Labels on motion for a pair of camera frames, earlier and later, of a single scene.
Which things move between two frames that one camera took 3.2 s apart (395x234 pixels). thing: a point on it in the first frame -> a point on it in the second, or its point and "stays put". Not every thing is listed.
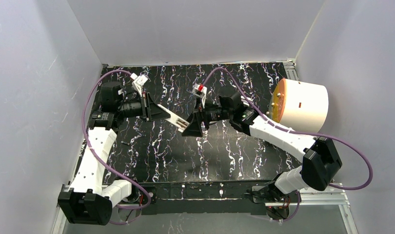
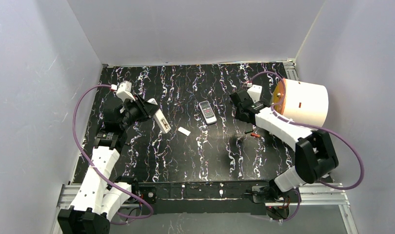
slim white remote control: x=177 y=122 -> x=160 y=118
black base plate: x=202 y=197 stays put
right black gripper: x=201 y=117 -> x=239 y=105
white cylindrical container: x=300 y=106 stays put
